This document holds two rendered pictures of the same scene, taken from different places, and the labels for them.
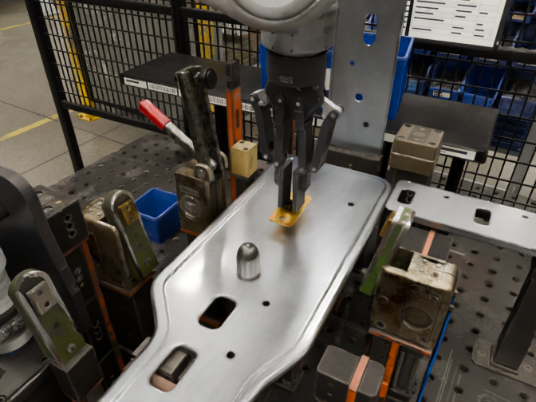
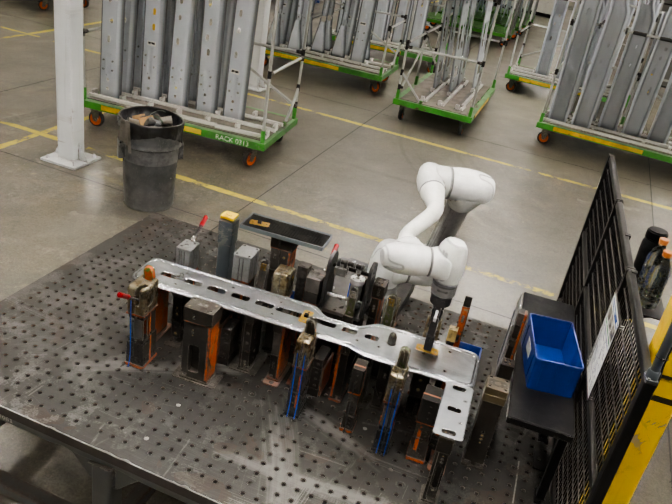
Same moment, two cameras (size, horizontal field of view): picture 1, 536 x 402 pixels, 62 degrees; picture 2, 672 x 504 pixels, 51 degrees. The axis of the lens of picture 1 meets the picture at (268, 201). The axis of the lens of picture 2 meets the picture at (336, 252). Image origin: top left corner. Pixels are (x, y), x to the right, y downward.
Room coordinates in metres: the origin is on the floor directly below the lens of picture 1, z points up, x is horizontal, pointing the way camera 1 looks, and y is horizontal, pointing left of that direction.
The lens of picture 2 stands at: (-0.39, -2.00, 2.47)
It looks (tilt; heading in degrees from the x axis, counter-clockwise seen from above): 27 degrees down; 75
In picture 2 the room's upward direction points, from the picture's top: 10 degrees clockwise
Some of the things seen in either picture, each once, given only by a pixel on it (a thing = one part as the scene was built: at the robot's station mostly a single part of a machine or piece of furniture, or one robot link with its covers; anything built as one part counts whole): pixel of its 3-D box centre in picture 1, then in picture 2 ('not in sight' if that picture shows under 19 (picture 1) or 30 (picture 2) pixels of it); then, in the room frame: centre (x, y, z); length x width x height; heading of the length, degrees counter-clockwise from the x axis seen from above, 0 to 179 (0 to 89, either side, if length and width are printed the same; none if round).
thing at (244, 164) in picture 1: (246, 229); (443, 366); (0.67, 0.04, 0.88); 0.04 x 0.04 x 0.36; 62
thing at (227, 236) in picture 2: not in sight; (225, 263); (-0.14, 0.71, 0.92); 0.08 x 0.08 x 0.44; 62
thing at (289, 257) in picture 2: not in sight; (279, 278); (0.09, 0.59, 0.92); 0.10 x 0.08 x 0.45; 152
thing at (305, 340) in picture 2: not in sight; (300, 373); (0.11, 0.00, 0.87); 0.12 x 0.09 x 0.35; 62
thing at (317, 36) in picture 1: (297, 24); (444, 286); (0.55, -0.04, 1.29); 0.09 x 0.09 x 0.06
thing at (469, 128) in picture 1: (291, 96); (544, 356); (1.02, -0.06, 1.02); 0.90 x 0.22 x 0.03; 62
